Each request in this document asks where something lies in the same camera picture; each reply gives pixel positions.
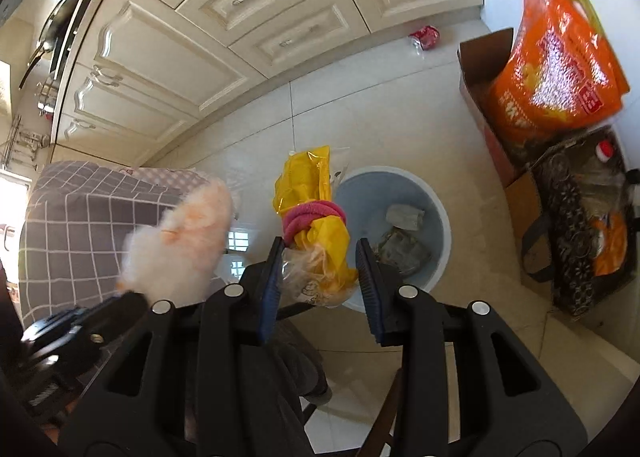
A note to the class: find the white crumpled paper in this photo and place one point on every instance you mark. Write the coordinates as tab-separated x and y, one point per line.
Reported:
405	217

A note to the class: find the small orange packet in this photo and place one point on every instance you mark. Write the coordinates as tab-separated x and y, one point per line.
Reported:
610	242

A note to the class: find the pink fabric band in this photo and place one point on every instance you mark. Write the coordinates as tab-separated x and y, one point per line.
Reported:
310	217

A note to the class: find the dark crumpled wrapper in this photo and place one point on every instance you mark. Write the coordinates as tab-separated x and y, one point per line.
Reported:
402	252

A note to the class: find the light blue trash bin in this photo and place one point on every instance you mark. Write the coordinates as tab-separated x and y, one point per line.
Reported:
360	197

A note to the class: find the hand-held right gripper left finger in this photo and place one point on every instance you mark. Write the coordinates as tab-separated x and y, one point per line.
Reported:
266	297

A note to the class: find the brown cardboard box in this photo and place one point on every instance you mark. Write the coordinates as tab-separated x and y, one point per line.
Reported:
525	207

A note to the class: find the metal rack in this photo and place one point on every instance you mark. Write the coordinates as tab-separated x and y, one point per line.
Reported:
22	142

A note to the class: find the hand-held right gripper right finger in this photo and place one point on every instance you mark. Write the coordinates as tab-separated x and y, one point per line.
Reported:
371	292

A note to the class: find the large orange bag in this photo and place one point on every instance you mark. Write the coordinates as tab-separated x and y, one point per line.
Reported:
555	67

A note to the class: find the yellow plastic bag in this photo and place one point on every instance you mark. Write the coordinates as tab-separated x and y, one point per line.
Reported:
305	182

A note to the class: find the open cardboard box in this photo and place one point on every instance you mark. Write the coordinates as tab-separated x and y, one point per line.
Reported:
480	72

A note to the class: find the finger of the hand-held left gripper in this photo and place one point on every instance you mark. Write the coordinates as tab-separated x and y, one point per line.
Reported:
120	309

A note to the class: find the grey checked tablecloth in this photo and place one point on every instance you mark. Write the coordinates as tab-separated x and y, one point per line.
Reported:
75	227

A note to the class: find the wooden chair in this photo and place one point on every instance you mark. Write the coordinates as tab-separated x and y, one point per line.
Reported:
387	412

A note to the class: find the black wok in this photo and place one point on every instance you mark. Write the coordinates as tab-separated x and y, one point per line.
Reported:
57	24

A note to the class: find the red and white cap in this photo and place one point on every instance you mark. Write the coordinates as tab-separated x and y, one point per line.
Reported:
604	151

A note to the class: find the fluffy white orange wad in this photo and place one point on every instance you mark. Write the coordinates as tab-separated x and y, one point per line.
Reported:
180	242

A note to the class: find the dark patterned bag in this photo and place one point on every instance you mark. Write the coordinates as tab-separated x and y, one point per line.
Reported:
570	237

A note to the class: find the red crushed wrapper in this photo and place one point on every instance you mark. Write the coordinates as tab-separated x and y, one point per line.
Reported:
425	37

